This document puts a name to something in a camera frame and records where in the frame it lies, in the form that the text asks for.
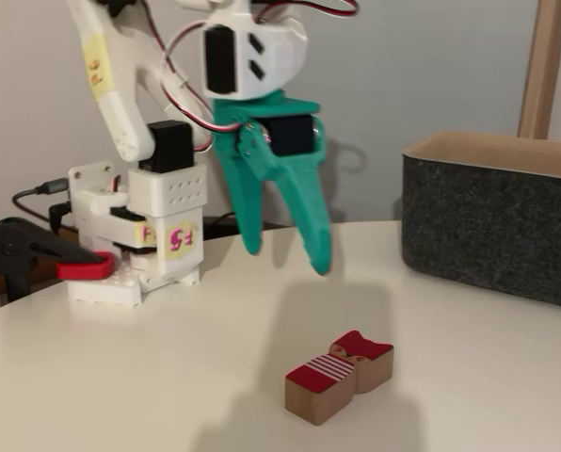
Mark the red painted wooden block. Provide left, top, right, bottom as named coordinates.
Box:
left=283, top=329, right=395, bottom=428

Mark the dark grey felt basket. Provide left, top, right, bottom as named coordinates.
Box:
left=400, top=131, right=561, bottom=312

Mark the black clamp red jaw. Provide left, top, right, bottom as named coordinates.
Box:
left=0, top=216, right=117, bottom=302

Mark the black power cable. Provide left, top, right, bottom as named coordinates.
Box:
left=201, top=211, right=275, bottom=239

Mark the black plug cable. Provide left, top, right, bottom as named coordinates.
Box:
left=48, top=201, right=77, bottom=235

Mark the grey USB cable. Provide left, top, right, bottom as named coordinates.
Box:
left=10, top=176, right=71, bottom=223

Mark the light wooden frame post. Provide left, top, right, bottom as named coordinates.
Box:
left=517, top=0, right=561, bottom=140

